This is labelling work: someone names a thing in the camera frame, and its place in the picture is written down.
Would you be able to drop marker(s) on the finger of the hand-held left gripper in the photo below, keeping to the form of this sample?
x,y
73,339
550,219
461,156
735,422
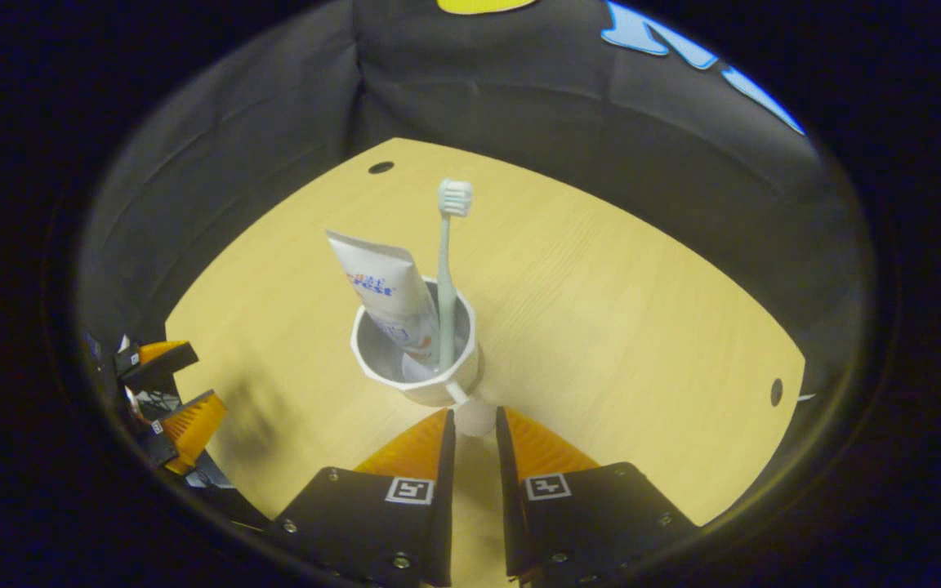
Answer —
x,y
164,363
197,425

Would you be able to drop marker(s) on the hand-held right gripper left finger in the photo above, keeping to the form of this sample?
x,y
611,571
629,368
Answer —
x,y
443,506

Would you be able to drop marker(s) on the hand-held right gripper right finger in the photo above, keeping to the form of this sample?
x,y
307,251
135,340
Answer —
x,y
510,506

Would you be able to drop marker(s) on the pale green toothbrush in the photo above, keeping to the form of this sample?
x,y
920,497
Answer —
x,y
446,286

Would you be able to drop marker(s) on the white toothpaste tube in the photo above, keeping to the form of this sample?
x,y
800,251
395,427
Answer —
x,y
385,282

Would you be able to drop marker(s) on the light wooden desktop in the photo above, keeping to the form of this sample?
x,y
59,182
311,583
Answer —
x,y
601,327

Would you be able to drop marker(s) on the black backdrop cloth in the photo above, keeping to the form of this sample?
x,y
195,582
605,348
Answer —
x,y
519,98

